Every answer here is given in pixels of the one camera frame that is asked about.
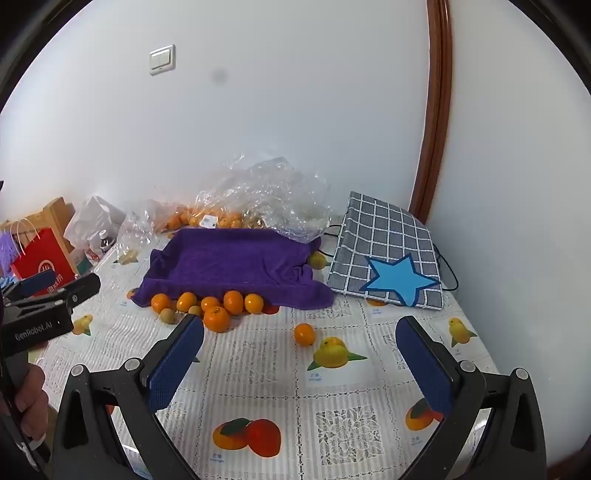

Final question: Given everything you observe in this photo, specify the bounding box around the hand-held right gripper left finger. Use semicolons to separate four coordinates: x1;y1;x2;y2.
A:
48;313;206;480

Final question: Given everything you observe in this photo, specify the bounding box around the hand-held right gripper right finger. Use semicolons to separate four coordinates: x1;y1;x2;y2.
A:
394;315;548;480

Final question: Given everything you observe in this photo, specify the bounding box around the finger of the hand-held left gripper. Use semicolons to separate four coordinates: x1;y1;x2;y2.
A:
4;269;59;302
2;272;102;320

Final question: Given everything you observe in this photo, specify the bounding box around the large mandarin with green stem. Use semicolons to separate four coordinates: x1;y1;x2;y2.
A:
203;305;231;333

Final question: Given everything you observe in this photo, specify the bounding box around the purple towel covered tray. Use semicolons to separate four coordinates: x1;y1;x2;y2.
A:
130;226;335;310

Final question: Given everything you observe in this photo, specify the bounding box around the person's left hand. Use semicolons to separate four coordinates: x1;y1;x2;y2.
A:
10;361;50;443

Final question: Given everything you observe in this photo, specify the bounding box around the red paper bag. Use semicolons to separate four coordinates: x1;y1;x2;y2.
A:
4;218;80;296

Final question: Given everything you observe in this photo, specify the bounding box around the purple fluffy item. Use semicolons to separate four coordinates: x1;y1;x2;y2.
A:
0;231;24;278

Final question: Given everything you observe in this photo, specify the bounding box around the white plastic bag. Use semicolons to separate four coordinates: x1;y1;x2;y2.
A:
63;195;126;259

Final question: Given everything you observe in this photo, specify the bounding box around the brown cardboard box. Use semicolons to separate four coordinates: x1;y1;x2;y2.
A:
0;197;75;254

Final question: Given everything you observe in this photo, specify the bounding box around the small clear plastic bag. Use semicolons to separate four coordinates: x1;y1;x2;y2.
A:
115;198;167;264

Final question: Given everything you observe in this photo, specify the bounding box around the pile of bagged oranges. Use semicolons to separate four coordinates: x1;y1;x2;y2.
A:
154;205;243;232

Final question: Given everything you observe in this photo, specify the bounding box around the grey checked bag blue star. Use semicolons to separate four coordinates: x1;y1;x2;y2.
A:
326;191;445;310

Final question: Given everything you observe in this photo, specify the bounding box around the large clear plastic bag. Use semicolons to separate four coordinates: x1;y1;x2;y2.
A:
194;154;333;245

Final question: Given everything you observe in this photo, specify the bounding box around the white light switch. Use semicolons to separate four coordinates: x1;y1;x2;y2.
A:
148;44;177;77

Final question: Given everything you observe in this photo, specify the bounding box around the brown wooden door frame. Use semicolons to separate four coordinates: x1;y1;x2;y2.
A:
409;0;453;227

